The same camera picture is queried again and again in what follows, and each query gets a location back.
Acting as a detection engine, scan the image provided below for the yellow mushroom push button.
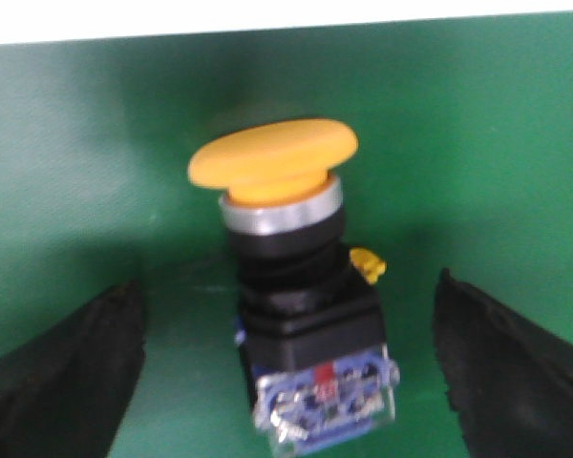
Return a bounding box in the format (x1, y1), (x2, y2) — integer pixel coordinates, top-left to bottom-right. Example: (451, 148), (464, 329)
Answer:
(187, 118), (400, 457)

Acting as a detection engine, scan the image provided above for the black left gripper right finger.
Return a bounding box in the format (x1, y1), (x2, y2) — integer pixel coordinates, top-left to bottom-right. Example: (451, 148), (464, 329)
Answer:
(432, 269), (573, 457)

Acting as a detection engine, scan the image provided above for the green conveyor belt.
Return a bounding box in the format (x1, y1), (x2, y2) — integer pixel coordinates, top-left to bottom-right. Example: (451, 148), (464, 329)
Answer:
(0, 14), (573, 457)

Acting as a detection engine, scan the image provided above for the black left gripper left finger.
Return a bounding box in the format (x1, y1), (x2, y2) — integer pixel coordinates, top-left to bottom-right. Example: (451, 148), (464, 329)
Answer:
(0, 281), (145, 457)

